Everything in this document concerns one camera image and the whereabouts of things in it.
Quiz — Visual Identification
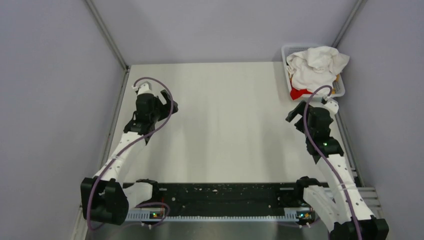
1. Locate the white t shirt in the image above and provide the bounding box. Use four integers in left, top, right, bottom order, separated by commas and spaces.
284, 46, 350, 93

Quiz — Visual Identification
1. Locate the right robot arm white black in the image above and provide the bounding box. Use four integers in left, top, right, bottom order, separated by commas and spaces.
285, 99, 389, 240

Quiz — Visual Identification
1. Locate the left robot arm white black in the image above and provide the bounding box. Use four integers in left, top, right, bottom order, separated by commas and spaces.
80, 82, 178, 225

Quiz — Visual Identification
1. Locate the red t shirt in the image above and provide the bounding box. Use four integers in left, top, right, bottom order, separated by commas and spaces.
289, 88, 312, 100

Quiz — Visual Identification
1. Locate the white plastic basket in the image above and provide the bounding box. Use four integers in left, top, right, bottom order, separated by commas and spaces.
280, 42, 346, 98

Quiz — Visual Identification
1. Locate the yellow t shirt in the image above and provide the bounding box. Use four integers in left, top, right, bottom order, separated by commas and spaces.
332, 74, 341, 94

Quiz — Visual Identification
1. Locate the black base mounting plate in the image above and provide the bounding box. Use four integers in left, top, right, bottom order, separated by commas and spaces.
147, 182, 315, 218

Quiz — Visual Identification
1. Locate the white slotted cable duct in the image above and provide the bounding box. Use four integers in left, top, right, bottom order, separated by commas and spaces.
125, 207, 312, 223

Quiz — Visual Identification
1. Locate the right aluminium frame post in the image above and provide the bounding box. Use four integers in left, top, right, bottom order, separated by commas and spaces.
331, 0, 367, 48

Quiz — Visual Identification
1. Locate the aluminium frame post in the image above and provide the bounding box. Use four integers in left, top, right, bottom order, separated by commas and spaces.
83, 0, 129, 72
331, 0, 367, 48

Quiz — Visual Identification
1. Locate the left aluminium frame post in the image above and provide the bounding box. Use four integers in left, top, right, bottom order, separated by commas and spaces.
83, 0, 129, 72

